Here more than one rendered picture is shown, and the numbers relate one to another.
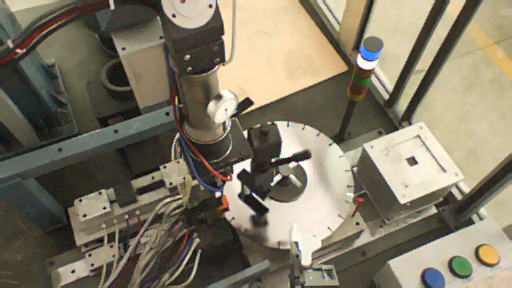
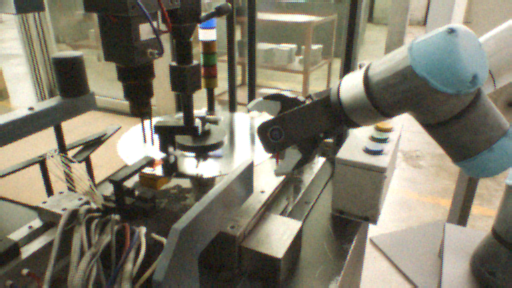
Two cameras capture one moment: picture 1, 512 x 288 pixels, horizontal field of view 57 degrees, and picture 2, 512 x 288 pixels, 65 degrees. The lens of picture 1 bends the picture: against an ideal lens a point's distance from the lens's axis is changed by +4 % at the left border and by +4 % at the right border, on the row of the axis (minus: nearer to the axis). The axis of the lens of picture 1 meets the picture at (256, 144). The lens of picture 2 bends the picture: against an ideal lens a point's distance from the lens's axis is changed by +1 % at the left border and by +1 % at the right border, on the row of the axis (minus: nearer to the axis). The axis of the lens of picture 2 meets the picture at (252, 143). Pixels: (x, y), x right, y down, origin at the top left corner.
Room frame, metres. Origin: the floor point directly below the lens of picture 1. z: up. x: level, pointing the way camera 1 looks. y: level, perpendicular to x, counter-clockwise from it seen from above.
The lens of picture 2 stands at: (-0.19, 0.32, 1.29)
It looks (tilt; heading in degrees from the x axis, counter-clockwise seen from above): 25 degrees down; 321
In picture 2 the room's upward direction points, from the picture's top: straight up
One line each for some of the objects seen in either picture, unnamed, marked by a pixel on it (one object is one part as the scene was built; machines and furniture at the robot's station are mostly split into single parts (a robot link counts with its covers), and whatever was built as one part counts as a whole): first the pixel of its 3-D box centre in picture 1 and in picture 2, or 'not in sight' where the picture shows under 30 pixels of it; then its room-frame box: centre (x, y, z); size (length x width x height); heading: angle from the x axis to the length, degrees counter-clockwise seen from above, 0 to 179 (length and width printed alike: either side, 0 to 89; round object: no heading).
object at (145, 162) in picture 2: (207, 211); (137, 183); (0.38, 0.11, 0.95); 0.10 x 0.03 x 0.07; 115
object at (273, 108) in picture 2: (305, 242); (273, 102); (0.27, -0.10, 1.07); 0.09 x 0.06 x 0.03; 3
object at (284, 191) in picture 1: (284, 177); (200, 132); (0.46, -0.07, 0.96); 0.11 x 0.11 x 0.03
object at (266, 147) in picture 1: (263, 155); (182, 35); (0.41, -0.01, 1.17); 0.06 x 0.05 x 0.20; 106
